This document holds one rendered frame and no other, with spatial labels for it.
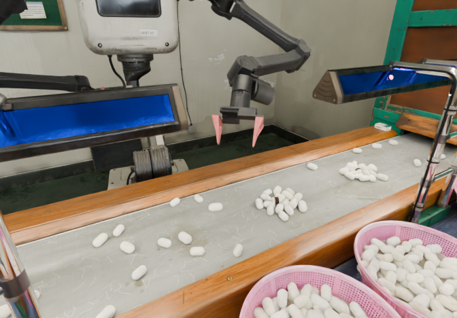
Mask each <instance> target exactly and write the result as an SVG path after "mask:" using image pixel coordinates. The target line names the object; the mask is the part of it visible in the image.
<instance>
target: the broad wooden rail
mask: <svg viewBox="0 0 457 318"><path fill-rule="evenodd" d="M397 136H398V134H397V133H396V131H395V129H392V128H391V130H388V131H384V130H381V129H378V128H375V125H373V126H368V127H365V128H360V129H357V130H351V131H348V132H343V133H340V134H337V135H332V136H329V137H323V138H320V139H315V140H312V141H307V142H304V143H298V144H295V145H290V146H287V147H282V148H279V149H273V150H270V151H267V152H262V153H259V154H254V155H250V156H245V157H242V158H237V159H234V160H229V161H225V162H220V163H217V164H212V165H209V166H204V167H201V168H198V169H192V170H189V171H184V172H181V173H175V174H172V175H167V176H164V177H159V178H156V179H150V180H147V181H142V182H139V183H134V184H131V185H125V186H122V187H119V188H114V189H110V190H106V191H102V192H97V193H94V194H89V195H85V196H80V197H77V198H72V199H69V200H64V201H60V202H55V203H52V204H49V205H44V206H40V207H35V208H32V209H27V210H24V211H19V212H15V213H10V214H7V215H4V218H5V221H6V224H7V226H8V228H9V230H10V233H11V235H12V238H13V240H14V243H15V245H16V246H19V245H23V244H25V243H30V242H33V241H37V240H39V239H44V238H47V237H49V236H54V235H56V234H60V233H64V232H68V231H70V230H75V229H78V228H82V227H84V226H89V225H91V224H95V223H99V222H103V221H105V220H109V219H113V218H115V217H120V216H122V215H126V214H129V213H134V212H136V211H140V210H144V209H147V208H150V207H155V206H157V205H161V204H165V203H167V202H171V201H172V200H173V199H174V198H179V199H181V198H185V197H188V196H192V195H195V194H200V193H202V192H206V191H209V190H213V189H216V188H221V187H223V186H227V185H231V184H233V183H237V182H240V181H244V180H247V179H251V178H254V177H258V176H261V175H266V174H268V173H272V172H275V171H279V170H282V169H287V168H289V167H292V166H296V165H299V164H303V163H306V162H310V161H313V160H317V159H320V158H324V157H327V156H331V155H334V154H338V153H341V152H345V151H348V150H351V149H354V148H358V147H362V146H365V145H369V144H372V143H376V142H379V141H383V140H386V139H390V138H393V137H397Z"/></svg>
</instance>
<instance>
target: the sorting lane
mask: <svg viewBox="0 0 457 318"><path fill-rule="evenodd" d="M389 140H395V141H397V142H398V144H397V145H392V144H389ZM376 143H378V144H381V145H382V147H381V148H380V149H377V148H373V147H372V145H373V143H372V144H369V145H365V146H362V147H358V148H359V149H361V150H362V152H361V153H354V152H353V150H352V149H351V150H348V151H345V152H341V153H338V154H334V155H331V156H327V157H324V158H320V159H317V160H313V161H310V162H306V163H303V164H299V165H296V166H292V167H289V168H287V169H282V170H279V171H275V172H272V173H268V174H266V175H261V176H258V177H254V178H251V179H247V180H244V181H240V182H237V183H233V184H231V185H226V186H223V187H221V188H216V189H213V190H209V191H206V192H202V193H200V194H198V195H199V196H201V197H202V198H203V202H197V201H196V200H195V199H194V196H195V195H192V196H188V197H185V198H181V199H180V203H179V204H177V205H176V206H174V207H172V206H171V205H170V202H167V203H165V204H161V205H157V206H155V207H150V208H147V209H144V210H140V211H136V212H134V213H129V214H126V215H122V216H120V217H115V218H113V219H109V220H105V221H103V222H99V223H95V224H91V225H89V226H84V227H82V228H78V229H75V230H70V231H68V232H64V233H60V234H56V235H54V236H49V237H47V238H43V239H39V240H37V241H33V242H30V243H25V244H23V245H19V246H16V248H17V250H18V253H19V255H20V258H21V260H22V263H23V265H24V268H25V270H26V272H27V275H28V277H29V280H30V282H31V285H32V287H33V290H37V291H39V293H40V295H39V298H38V302H39V305H40V307H41V309H42V311H43V314H44V317H45V318H96V316H97V315H98V314H99V313H100V312H101V311H102V310H103V309H104V308H105V307H106V306H109V305H112V306H114V308H115V309H116V311H115V314H114V316H113V317H112V318H114V317H117V316H119V315H121V314H123V313H125V312H128V311H130V310H132V309H134V308H137V307H138V306H141V305H143V304H146V303H148V302H151V301H153V300H155V299H157V298H160V297H161V296H164V295H166V294H169V293H171V292H173V291H175V290H177V289H179V288H182V287H184V286H186V285H189V284H191V283H194V282H195V281H198V280H200V279H202V278H204V277H207V276H209V275H212V274H214V273H215V272H218V271H220V270H223V269H225V268H227V267H229V266H232V265H233V264H236V263H238V262H241V261H243V260H245V259H248V258H250V257H252V256H254V255H256V254H258V253H261V252H263V251H266V250H268V249H270V248H272V247H274V246H277V245H279V244H281V243H284V242H286V241H289V240H290V239H293V238H295V237H297V236H299V235H302V234H304V233H306V232H309V231H310V230H313V229H315V228H317V227H320V226H322V225H324V224H327V223H329V222H331V221H333V220H335V219H338V218H340V217H343V216H344V215H347V214H349V213H351V212H353V211H356V210H358V209H361V208H363V207H365V206H367V205H370V204H371V203H374V202H376V201H378V200H381V199H383V198H385V197H387V196H389V195H392V194H394V193H396V192H399V191H401V190H404V189H405V188H408V187H410V186H412V185H415V184H417V183H419V182H420V180H421V178H422V174H423V172H424V168H425V166H426V162H427V161H426V159H427V158H428V156H429V154H430V149H431V147H432V146H430V145H427V144H424V143H420V142H417V141H414V140H411V139H407V138H404V137H401V136H397V137H393V138H390V139H386V140H383V141H379V142H376ZM415 159H418V160H420V162H421V166H416V165H415V164H414V163H413V161H414V160H415ZM353 161H357V165H358V164H362V163H363V164H365V166H369V165H370V164H374V165H375V166H376V167H377V171H376V172H375V173H376V174H379V173H381V174H383V175H387V176H388V180H387V181H383V180H380V179H378V178H377V176H376V177H375V178H376V180H375V182H371V181H370V180H368V181H360V180H359V179H356V178H354V179H353V180H351V179H348V178H347V177H345V175H341V174H340V173H339V170H340V169H342V168H344V167H346V166H347V163H349V162H353ZM308 163H313V164H316V165H317V169H316V170H312V169H309V168H308V167H307V164H308ZM276 186H280V187H281V188H282V191H281V192H280V194H282V192H283V191H286V188H290V189H291V190H293V191H294V195H295V194H297V193H301V194H302V196H303V197H302V199H300V200H304V201H305V203H306V205H307V210H306V212H301V211H300V210H299V206H298V204H297V206H296V208H295V209H293V210H294V213H293V214H292V215H289V214H287V212H286V211H285V209H284V208H283V210H282V211H283V212H284V213H285V214H287V215H288V221H283V220H282V219H281V218H280V217H279V215H278V213H276V212H275V208H276V206H277V205H275V207H274V208H273V210H274V213H273V215H268V214H267V207H264V206H263V208H262V209H258V208H257V207H256V203H255V201H256V199H257V198H260V195H261V194H262V193H263V192H264V191H265V190H268V189H270V190H271V191H272V193H271V195H269V196H270V197H271V198H273V197H275V194H274V193H273V191H274V189H275V187H276ZM293 197H294V196H293ZM260 199H261V198H260ZM261 200H262V199H261ZM262 201H263V202H264V200H262ZM217 202H219V203H221V204H222V206H223V208H222V210H221V211H210V210H209V205H210V204H211V203H217ZM120 224H122V225H123V226H124V230H123V232H122V233H121V235H120V236H114V235H113V231H114V230H115V229H116V227H117V226H118V225H120ZM180 232H186V233H187V234H189V235H191V237H192V241H191V243H189V244H185V243H183V242H182V241H181V240H180V239H179V238H178V235H179V233H180ZM101 233H106V234H107V240H106V241H105V242H104V243H103V244H102V245H101V246H100V247H94V246H93V244H92V242H93V241H94V240H95V239H96V238H97V237H98V236H99V235H100V234H101ZM159 238H165V239H169V240H170V241H171V246H170V247H168V248H166V247H161V246H160V245H158V239H159ZM124 241H127V242H129V243H131V244H133V245H134V247H135V250H134V252H133V253H126V252H124V251H123V250H121V248H120V244H121V243H122V242H124ZM236 244H241V245H242V247H243V249H242V252H241V255H240V256H239V257H236V256H234V254H233V251H234V248H235V246H236ZM192 247H203V248H204V250H205V253H204V254H203V255H191V254H190V249H191V248H192ZM142 265H144V266H146V268H147V271H146V273H145V274H144V275H143V276H142V277H140V278H139V279H138V280H134V279H133V278H132V273H133V271H135V270H136V269H138V268H139V267H140V266H142Z"/></svg>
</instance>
